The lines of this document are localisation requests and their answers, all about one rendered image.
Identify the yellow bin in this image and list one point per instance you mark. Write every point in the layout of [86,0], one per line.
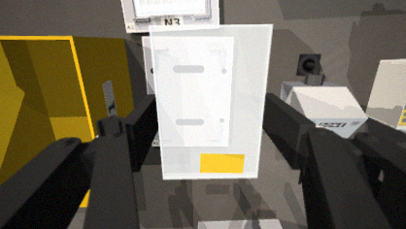
[44,96]

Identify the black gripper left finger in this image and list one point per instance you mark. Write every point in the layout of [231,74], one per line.
[33,197]

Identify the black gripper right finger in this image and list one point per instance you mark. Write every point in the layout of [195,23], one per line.
[336,173]

